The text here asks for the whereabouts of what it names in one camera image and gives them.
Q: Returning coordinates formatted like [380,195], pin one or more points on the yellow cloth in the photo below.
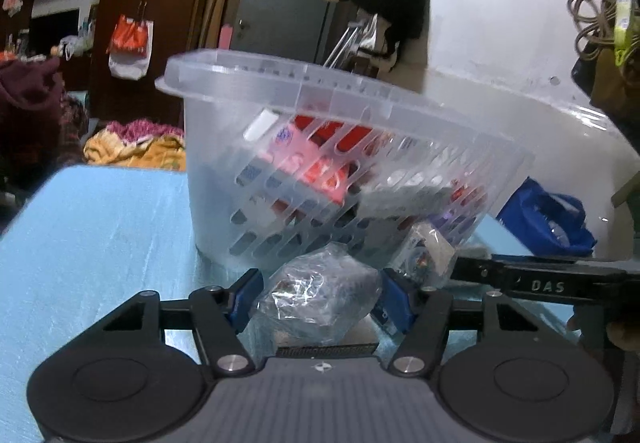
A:
[125,153]

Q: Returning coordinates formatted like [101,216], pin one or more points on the pink small object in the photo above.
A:
[226,37]

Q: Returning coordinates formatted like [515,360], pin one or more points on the white clothes hangers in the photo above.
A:
[345,42]

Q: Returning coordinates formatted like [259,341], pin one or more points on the red-orange box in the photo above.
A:
[310,168]

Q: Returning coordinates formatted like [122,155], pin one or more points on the small printed plastic packet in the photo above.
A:
[425,253]

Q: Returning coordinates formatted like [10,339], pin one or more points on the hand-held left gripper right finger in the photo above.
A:
[397,299]

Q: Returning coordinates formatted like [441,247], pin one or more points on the blue bag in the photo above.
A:
[530,213]

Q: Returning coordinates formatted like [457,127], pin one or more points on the orange and white plastic bag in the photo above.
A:
[129,45]

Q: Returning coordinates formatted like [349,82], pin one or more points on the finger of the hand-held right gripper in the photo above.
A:
[525,283]

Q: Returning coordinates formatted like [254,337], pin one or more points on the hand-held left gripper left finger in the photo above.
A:
[247,297]

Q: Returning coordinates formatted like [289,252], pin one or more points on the dark red cloth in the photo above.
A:
[30,123]

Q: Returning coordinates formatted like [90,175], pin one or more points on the white plastic basket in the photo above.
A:
[225,203]

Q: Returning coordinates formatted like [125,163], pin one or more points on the pink knitted cloth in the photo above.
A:
[145,129]

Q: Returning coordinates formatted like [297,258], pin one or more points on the brown hanging bag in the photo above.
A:
[615,88]

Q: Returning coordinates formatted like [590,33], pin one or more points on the person's right hand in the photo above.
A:
[622,335]

